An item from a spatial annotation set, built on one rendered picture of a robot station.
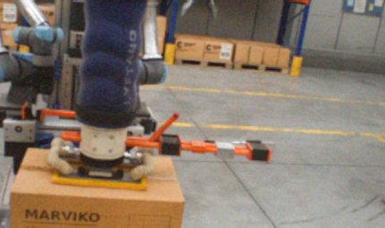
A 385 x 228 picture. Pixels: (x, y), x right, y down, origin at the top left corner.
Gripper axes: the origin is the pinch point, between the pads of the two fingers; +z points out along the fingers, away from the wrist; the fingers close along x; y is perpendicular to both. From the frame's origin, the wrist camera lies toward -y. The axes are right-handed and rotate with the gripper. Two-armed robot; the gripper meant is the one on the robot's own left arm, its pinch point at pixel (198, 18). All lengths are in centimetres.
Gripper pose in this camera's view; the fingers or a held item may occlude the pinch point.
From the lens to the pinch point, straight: 211.4
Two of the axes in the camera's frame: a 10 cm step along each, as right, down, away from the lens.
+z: -1.3, 9.4, 3.2
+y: 2.1, 3.4, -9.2
